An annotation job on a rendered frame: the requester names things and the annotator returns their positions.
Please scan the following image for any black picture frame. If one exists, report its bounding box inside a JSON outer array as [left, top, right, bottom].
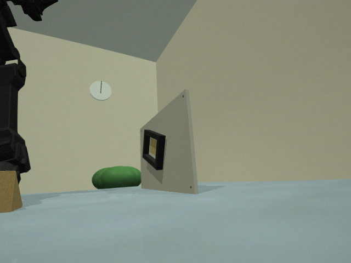
[[142, 129, 166, 170]]

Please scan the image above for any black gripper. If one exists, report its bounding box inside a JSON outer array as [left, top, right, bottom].
[[24, 0, 58, 21]]

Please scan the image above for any grey flat panel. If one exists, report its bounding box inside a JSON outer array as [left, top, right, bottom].
[[140, 89, 199, 195]]

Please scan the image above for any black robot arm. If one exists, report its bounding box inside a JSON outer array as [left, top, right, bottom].
[[0, 0, 31, 184]]

